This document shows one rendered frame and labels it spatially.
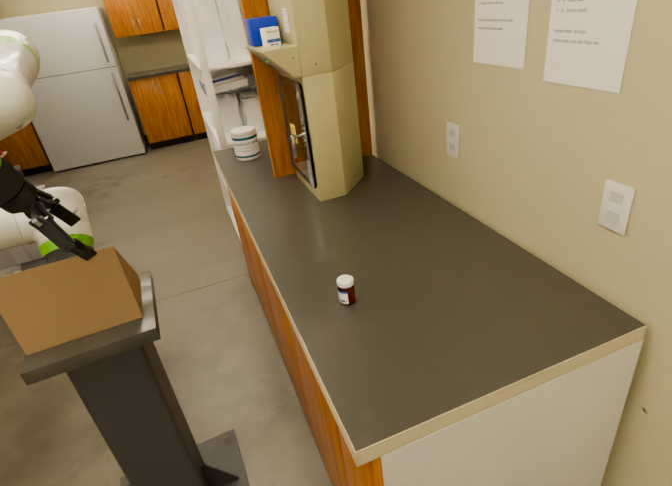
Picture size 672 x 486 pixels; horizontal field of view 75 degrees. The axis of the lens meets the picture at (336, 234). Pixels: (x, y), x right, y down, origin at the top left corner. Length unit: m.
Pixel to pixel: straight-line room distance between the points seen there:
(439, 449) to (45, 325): 0.98
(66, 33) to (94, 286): 5.36
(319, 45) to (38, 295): 1.11
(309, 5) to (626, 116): 0.98
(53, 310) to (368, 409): 0.82
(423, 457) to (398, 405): 0.12
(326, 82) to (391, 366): 1.02
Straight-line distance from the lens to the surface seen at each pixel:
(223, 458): 2.11
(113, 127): 6.56
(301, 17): 1.59
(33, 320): 1.34
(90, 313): 1.32
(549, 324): 1.13
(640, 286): 1.21
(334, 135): 1.67
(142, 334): 1.28
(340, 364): 1.01
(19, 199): 1.10
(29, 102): 1.00
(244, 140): 2.32
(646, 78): 1.09
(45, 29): 6.50
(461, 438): 1.01
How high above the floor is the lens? 1.66
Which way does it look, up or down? 29 degrees down
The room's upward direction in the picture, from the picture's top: 8 degrees counter-clockwise
